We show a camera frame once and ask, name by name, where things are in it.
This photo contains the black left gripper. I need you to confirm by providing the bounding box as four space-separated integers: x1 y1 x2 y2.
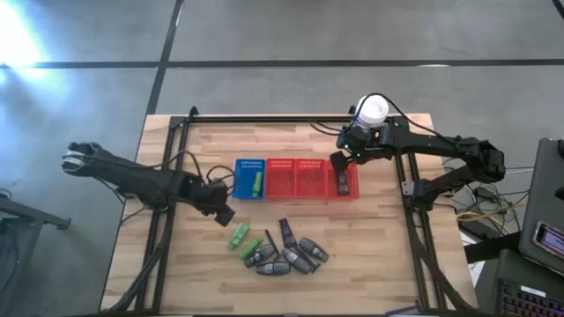
184 173 236 228

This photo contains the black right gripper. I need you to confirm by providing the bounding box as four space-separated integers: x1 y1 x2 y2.
330 126 391 175

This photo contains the dark toiletry tube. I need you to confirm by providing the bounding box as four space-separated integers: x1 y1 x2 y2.
337 169 352 197

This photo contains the grey deodorant bottle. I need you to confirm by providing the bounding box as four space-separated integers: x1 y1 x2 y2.
280 247 314 276
244 243 278 269
255 261 293 277

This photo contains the teal cylindrical cup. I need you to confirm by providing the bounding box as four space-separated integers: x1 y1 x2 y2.
298 237 330 264

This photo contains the red plastic basket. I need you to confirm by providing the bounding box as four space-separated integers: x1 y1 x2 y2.
325 158 360 201
294 158 329 200
264 158 297 200

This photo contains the blue plastic basket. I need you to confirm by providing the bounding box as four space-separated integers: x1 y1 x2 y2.
232 158 267 201

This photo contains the white Lysol wipes canister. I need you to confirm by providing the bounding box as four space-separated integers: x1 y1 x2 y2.
353 94 390 130

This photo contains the silver foil pouch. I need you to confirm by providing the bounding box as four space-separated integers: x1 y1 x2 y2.
278 217 298 249

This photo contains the black side stand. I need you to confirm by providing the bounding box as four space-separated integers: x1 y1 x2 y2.
0 188 72 317

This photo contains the smartphone with lit screen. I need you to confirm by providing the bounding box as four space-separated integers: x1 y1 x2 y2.
532 221 564 262

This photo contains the keyboard with coloured keys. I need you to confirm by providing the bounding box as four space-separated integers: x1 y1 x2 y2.
495 276 564 317

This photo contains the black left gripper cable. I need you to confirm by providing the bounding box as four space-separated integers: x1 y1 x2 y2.
205 164 237 185

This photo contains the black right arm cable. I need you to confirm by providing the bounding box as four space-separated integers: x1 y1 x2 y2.
308 92 444 138

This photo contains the black aluminium table frame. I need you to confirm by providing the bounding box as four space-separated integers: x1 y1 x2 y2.
104 106 479 317

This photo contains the yellow cable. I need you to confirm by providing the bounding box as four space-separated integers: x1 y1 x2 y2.
456 203 526 223

